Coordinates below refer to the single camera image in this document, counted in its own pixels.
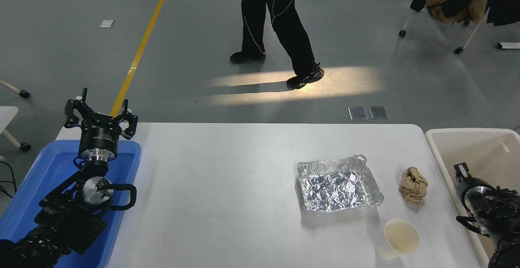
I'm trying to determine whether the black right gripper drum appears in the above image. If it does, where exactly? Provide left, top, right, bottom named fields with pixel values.
left=456, top=175, right=476, bottom=214

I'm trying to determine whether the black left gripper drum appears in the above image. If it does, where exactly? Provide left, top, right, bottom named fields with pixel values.
left=79, top=118, right=122, bottom=153

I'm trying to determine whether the white paper cup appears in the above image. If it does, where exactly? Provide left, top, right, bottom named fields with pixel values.
left=375, top=218, right=420, bottom=259

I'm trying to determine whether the large pale bin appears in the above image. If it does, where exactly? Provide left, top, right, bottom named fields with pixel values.
left=425, top=128, right=520, bottom=268

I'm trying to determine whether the crumpled tan paper ball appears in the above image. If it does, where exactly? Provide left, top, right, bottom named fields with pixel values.
left=399, top=166, right=429, bottom=206

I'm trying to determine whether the white leg with caster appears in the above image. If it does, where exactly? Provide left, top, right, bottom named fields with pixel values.
left=0, top=79, right=30, bottom=99

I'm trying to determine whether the blue plastic tray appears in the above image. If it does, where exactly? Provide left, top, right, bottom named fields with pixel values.
left=0, top=139, right=142, bottom=268

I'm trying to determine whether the white seat with caster leg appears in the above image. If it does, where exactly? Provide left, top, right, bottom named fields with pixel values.
left=0, top=106, right=32, bottom=152

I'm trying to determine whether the metal floor plate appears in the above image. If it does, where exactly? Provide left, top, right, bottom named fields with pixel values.
left=348, top=106, right=368, bottom=121
left=369, top=106, right=389, bottom=120

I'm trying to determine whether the crinkled foil tray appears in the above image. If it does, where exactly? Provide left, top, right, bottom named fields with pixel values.
left=297, top=154, right=384, bottom=214

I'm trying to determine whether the black cable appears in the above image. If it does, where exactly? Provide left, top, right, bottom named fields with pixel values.
left=0, top=160, right=17, bottom=199

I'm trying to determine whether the white chair frame with casters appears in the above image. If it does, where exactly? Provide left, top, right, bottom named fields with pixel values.
left=399, top=10, right=482, bottom=54

